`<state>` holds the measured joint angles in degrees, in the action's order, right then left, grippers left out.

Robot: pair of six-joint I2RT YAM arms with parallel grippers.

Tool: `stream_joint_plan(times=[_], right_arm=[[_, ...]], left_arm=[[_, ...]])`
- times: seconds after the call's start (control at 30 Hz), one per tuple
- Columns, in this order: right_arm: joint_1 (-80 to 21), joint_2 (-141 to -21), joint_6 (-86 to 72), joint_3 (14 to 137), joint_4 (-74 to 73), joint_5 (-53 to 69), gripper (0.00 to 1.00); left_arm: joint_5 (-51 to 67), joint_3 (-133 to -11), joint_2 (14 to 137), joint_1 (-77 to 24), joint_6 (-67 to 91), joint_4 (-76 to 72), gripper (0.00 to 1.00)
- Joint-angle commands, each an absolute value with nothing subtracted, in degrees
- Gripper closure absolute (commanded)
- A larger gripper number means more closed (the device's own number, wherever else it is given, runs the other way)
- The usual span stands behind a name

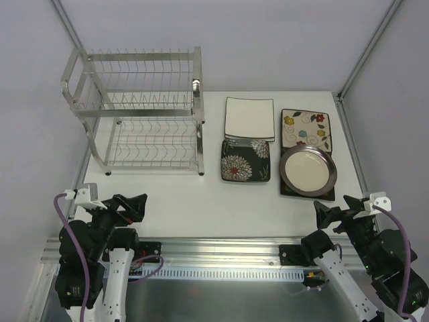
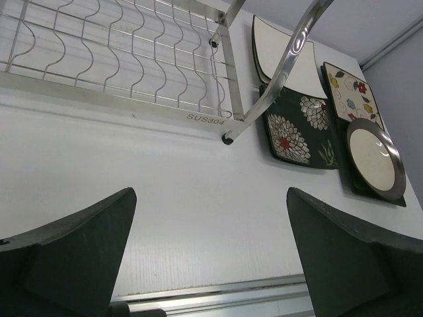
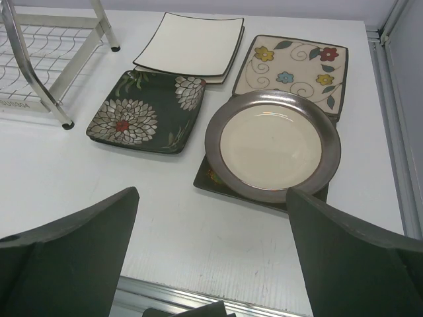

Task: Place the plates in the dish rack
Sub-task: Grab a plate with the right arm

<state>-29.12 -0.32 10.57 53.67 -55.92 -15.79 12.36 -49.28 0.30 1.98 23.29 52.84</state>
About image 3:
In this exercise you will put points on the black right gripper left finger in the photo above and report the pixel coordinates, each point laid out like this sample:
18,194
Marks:
71,266

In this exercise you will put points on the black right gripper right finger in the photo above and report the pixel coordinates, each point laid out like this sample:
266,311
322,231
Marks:
352,267

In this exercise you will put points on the round silver-rimmed cream plate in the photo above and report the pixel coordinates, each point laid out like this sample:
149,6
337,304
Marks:
264,142

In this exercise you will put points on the dark square teal-centre plate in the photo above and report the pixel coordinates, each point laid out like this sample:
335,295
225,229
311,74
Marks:
207,179

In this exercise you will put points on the stainless steel dish rack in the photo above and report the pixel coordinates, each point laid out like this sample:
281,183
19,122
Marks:
42,55

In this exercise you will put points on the black chrysanthemum square plate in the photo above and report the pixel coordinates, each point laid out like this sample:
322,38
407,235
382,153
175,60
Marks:
153,112

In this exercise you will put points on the cream floral square plate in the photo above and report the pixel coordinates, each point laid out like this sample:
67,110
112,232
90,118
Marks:
313,70

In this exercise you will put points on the aluminium frame rail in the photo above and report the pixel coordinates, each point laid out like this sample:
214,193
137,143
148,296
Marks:
396,52

